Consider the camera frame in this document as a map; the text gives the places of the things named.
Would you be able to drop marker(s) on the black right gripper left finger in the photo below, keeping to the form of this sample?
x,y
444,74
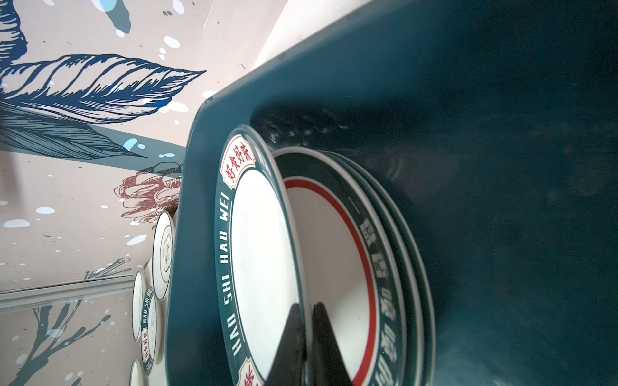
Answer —
x,y
288,365

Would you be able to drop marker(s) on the dark teal plastic bin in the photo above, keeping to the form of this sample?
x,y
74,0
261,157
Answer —
x,y
493,126

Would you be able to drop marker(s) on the aluminium horizontal frame bar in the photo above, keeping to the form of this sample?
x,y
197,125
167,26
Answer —
x,y
42,296

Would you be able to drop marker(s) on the large green rim plate back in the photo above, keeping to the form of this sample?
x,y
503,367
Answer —
x,y
260,281

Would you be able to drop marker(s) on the white clover plate left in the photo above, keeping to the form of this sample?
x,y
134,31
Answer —
x,y
137,377

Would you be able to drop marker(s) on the small green rim plate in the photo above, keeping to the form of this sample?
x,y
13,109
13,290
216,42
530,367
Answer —
x,y
149,334

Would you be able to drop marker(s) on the white clover plate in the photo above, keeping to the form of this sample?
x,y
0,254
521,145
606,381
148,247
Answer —
x,y
137,377
138,295

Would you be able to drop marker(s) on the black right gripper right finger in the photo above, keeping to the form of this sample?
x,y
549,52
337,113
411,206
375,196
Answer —
x,y
327,364

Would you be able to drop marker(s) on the white clover plate right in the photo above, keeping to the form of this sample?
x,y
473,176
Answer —
x,y
138,295

